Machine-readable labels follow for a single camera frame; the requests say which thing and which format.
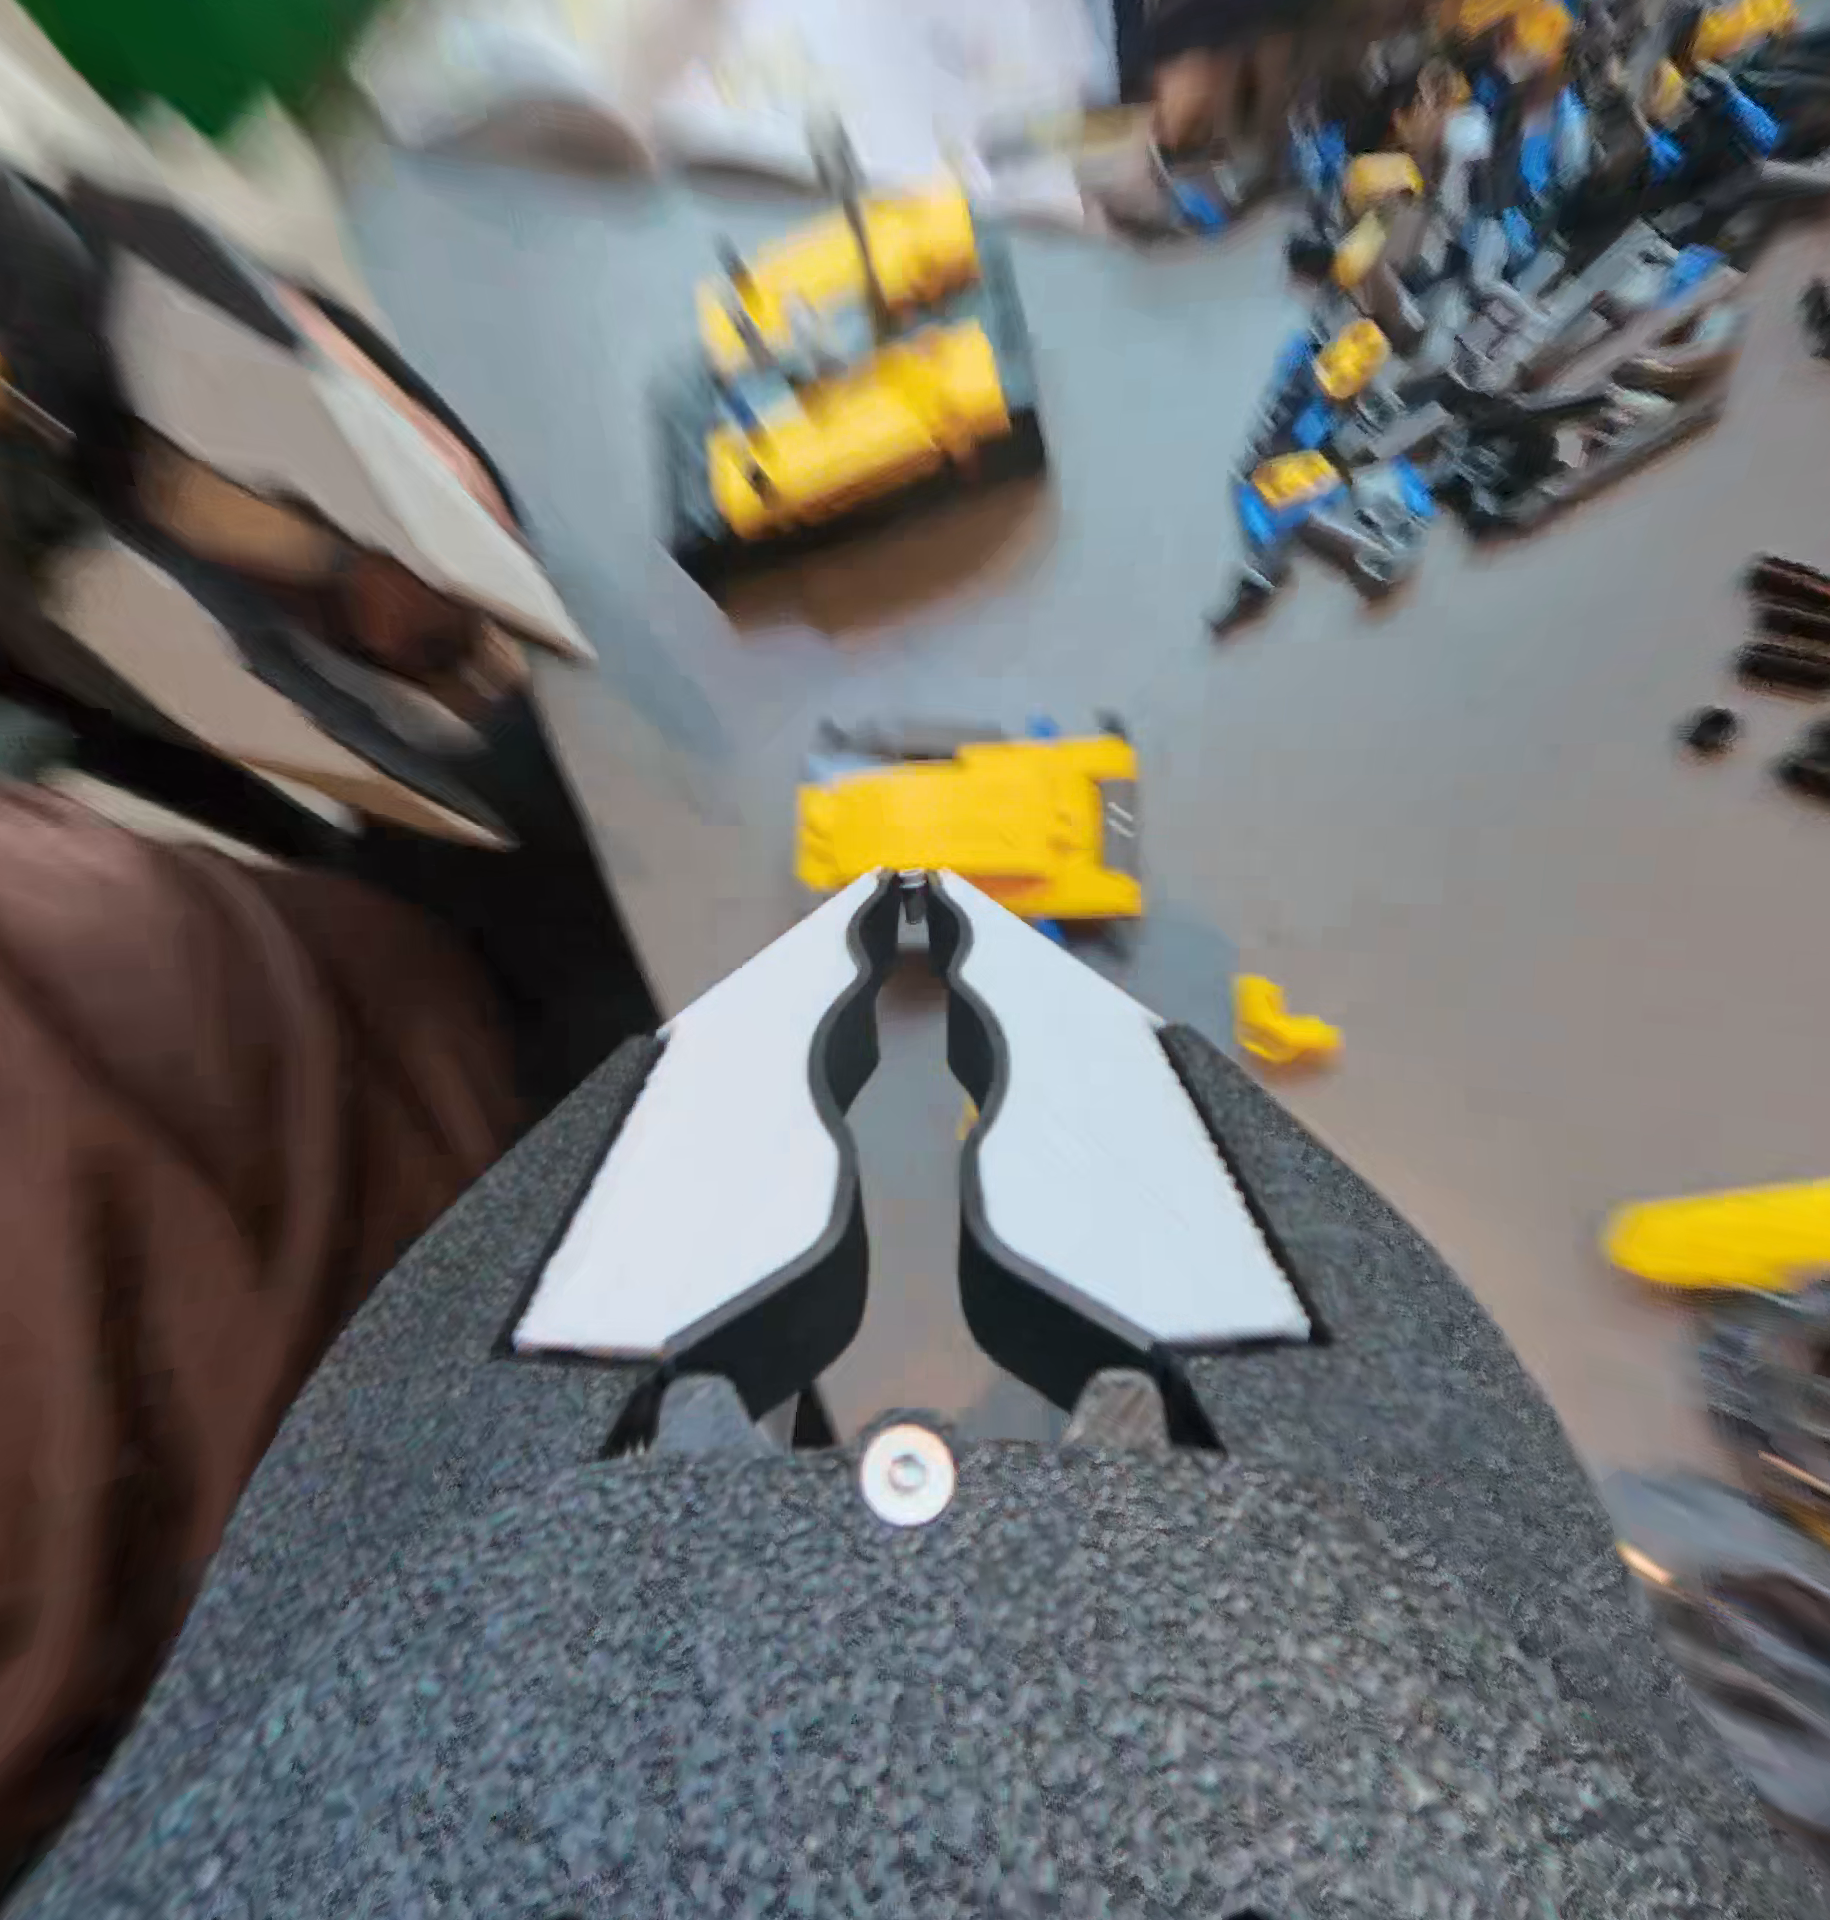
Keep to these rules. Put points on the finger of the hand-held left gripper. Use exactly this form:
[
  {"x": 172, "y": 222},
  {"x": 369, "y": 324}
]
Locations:
[
  {"x": 196, "y": 676},
  {"x": 331, "y": 420}
]

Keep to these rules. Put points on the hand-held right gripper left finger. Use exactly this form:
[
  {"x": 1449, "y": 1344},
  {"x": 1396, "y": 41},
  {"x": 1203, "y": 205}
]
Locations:
[{"x": 706, "y": 1185}]

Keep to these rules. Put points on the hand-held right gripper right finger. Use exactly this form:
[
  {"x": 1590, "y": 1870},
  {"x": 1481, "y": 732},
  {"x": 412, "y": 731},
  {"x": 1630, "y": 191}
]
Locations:
[{"x": 1126, "y": 1185}]

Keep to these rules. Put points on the grey pin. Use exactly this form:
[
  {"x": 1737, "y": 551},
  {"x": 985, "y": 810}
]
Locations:
[{"x": 909, "y": 887}]

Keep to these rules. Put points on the grey desk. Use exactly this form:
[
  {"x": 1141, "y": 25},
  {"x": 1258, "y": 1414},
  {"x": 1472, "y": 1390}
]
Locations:
[{"x": 1456, "y": 900}]

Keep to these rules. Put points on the green box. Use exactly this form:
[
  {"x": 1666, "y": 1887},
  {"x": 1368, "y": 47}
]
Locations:
[{"x": 180, "y": 61}]

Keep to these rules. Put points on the instruction booklet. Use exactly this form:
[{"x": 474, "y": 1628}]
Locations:
[{"x": 556, "y": 91}]

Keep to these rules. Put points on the yellow and grey brick assembly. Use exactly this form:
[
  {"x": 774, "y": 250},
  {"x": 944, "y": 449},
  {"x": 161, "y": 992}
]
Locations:
[{"x": 946, "y": 826}]

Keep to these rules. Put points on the person's brown sweater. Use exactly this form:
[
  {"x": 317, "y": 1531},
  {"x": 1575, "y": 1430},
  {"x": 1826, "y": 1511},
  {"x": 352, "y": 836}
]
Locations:
[{"x": 180, "y": 1200}]

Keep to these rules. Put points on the black and yellow brick assembly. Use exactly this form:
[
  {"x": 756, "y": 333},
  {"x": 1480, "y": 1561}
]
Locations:
[{"x": 855, "y": 451}]

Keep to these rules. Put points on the yellow curved panel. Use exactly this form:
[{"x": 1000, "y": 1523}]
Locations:
[{"x": 1726, "y": 1237}]

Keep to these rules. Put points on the grey sprocket wheel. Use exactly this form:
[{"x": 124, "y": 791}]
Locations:
[
  {"x": 1801, "y": 1410},
  {"x": 1770, "y": 1666}
]

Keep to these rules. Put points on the pile of black red pieces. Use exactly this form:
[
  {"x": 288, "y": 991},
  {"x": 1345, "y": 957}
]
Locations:
[{"x": 1801, "y": 661}]

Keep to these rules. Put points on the pile of blue grey pieces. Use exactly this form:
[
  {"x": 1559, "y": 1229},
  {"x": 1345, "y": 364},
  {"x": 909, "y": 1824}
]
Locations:
[{"x": 1456, "y": 330}]

